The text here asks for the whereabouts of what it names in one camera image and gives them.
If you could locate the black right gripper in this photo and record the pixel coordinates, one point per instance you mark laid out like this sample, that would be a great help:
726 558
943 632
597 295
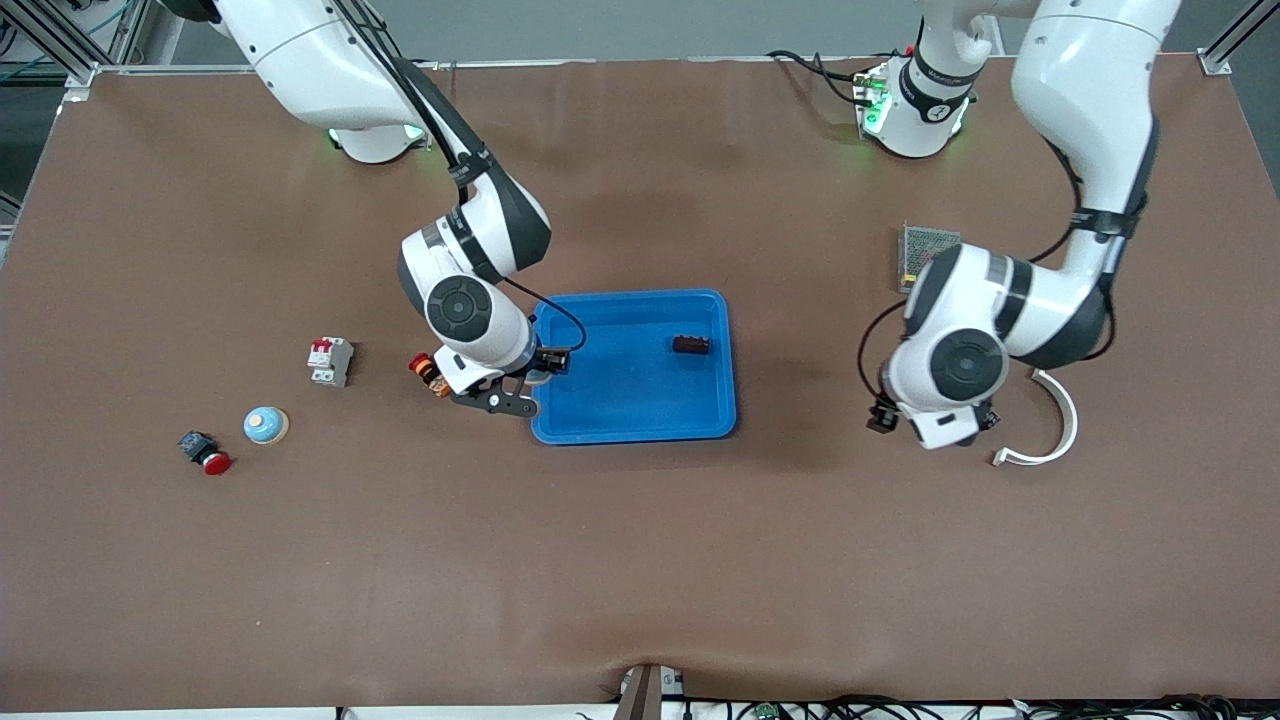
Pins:
549 360

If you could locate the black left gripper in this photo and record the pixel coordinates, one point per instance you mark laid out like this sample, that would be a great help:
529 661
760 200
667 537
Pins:
881 414

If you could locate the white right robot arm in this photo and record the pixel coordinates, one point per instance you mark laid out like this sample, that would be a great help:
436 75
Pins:
320 60

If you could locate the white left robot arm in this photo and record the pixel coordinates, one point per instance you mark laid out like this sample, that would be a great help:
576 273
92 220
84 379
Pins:
1090 90

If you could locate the blue plastic tray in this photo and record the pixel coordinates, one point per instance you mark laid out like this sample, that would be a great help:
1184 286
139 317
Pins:
640 405

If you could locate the orange black emergency stop button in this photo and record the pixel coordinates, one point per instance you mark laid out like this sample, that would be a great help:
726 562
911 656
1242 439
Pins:
422 366

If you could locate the metal mesh power supply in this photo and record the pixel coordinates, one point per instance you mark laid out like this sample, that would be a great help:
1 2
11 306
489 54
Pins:
920 245

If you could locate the white curved plastic piece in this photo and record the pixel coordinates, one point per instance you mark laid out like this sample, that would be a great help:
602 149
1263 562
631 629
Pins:
1072 420

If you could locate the brown table mat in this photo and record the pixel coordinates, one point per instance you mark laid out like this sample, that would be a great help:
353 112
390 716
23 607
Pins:
640 560

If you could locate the red mushroom push button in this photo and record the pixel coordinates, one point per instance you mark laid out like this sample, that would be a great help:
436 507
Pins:
205 452

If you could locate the metal table edge clamp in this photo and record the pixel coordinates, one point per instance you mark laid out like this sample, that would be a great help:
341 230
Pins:
650 695

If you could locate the white circuit breaker red switch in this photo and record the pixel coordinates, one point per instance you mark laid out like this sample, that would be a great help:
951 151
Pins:
330 362

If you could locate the aluminium frame profile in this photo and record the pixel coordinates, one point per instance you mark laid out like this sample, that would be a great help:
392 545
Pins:
85 80
1218 62

